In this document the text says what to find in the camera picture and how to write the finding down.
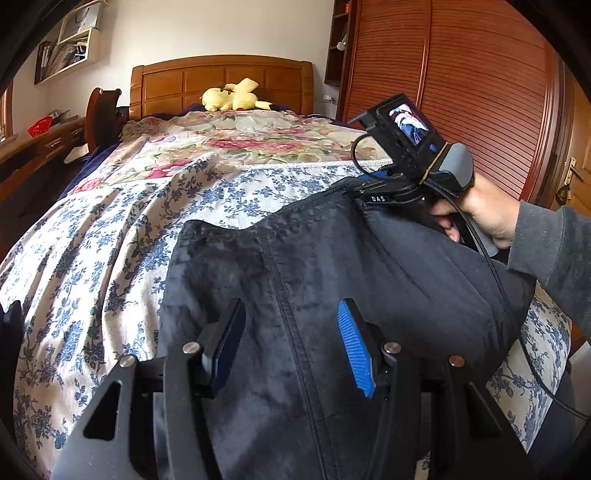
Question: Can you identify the red bowl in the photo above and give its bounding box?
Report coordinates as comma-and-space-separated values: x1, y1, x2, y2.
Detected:
27, 116, 53, 138

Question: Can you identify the wooden chair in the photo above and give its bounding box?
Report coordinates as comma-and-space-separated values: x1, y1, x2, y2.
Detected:
84, 87, 121, 153

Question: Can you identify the grey sleeved right forearm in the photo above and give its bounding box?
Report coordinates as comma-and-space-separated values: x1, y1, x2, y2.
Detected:
508, 202, 591, 338

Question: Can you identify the white wall shelf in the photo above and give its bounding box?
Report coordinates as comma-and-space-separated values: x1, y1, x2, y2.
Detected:
34, 1, 109, 85

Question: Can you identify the person's right hand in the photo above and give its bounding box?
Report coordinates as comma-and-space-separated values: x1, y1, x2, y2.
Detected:
457, 172, 520, 250

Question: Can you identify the pink floral quilt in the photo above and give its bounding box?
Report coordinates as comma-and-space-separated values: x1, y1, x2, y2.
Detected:
68, 109, 389, 195

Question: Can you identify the yellow plush toy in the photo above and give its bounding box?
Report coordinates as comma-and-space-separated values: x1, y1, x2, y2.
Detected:
200, 78, 271, 112

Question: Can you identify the wooden louvered wardrobe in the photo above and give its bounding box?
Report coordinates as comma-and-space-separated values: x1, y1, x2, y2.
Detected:
335, 1, 562, 203

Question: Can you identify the blue floral bedsheet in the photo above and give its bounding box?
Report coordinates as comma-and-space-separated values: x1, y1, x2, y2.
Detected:
0, 156, 574, 478

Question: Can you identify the brass door handle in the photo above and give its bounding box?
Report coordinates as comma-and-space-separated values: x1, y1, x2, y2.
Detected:
555, 157, 584, 206

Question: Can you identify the wooden desk cabinet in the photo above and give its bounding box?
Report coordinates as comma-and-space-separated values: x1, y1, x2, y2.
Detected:
1, 118, 85, 256

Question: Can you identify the wooden door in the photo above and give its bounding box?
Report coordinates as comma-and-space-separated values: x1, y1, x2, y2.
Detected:
552, 70, 590, 216

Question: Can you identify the wooden headboard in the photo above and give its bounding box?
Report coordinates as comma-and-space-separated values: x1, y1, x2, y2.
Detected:
129, 55, 315, 120

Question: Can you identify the black jacket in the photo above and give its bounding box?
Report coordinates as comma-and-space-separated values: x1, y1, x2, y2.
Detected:
157, 183, 535, 479

